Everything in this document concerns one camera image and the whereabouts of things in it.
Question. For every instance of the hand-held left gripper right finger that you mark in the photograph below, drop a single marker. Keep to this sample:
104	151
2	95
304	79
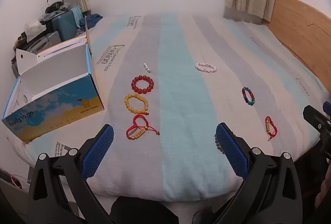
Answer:
230	151

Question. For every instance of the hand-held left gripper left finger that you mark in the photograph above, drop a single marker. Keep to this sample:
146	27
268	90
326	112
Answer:
98	151

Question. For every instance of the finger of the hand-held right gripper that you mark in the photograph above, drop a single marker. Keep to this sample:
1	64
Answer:
314	116
327	107

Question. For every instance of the blue and yellow cardboard box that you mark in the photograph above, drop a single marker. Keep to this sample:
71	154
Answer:
51	105

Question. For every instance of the person's right hand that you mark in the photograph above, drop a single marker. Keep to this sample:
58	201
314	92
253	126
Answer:
324	187

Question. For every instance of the person's dark clothing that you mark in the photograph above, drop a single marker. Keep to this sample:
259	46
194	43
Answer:
144	211

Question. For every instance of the striped bed sheet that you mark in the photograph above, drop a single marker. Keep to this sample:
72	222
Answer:
181	84

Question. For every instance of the wooden headboard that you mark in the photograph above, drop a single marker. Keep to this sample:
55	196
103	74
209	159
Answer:
300	24

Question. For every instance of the white pearl strand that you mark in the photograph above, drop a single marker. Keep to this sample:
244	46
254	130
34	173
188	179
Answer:
147	68

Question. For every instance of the grey suitcase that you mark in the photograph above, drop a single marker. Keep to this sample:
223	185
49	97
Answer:
44	41

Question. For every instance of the teal suitcase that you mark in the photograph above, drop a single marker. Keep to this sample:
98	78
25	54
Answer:
64	27

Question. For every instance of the dark blue cloth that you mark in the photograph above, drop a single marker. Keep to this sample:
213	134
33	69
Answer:
93	19

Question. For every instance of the white plastic bag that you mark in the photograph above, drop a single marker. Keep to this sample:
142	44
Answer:
35	28

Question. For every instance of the pile of dark clothes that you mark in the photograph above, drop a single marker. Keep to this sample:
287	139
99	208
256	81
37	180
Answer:
55	8

